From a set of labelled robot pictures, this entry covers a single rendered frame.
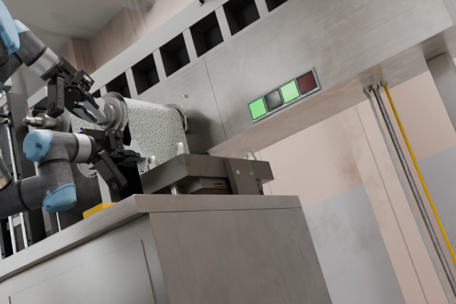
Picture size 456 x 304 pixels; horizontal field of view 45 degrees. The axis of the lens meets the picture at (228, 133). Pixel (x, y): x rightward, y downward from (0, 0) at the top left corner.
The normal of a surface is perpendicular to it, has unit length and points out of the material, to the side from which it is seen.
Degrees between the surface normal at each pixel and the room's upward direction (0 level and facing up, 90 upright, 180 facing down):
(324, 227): 90
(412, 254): 90
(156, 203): 90
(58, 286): 90
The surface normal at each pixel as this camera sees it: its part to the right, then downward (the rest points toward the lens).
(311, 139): -0.69, -0.04
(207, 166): 0.76, -0.39
